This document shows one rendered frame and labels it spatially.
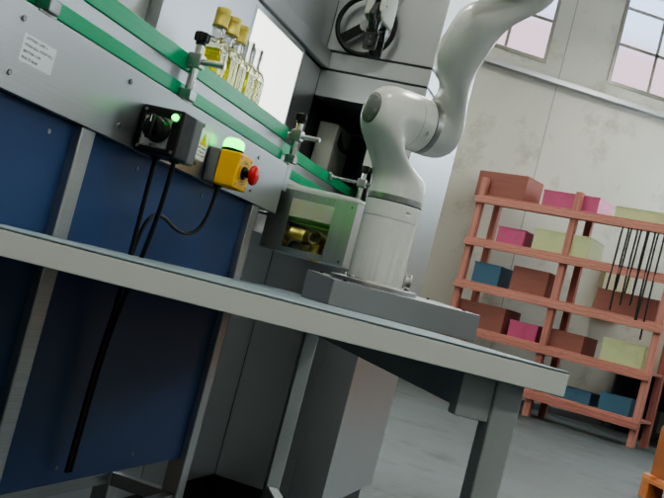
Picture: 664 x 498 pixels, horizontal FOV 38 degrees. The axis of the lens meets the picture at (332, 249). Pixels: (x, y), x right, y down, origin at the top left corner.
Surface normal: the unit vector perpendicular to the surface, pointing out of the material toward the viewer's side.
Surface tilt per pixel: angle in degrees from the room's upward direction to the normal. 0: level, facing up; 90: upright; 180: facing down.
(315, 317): 90
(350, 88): 90
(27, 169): 90
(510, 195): 90
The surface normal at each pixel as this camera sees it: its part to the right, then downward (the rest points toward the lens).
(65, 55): 0.93, 0.22
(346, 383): -0.28, -0.12
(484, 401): 0.20, 0.00
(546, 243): -0.54, -0.18
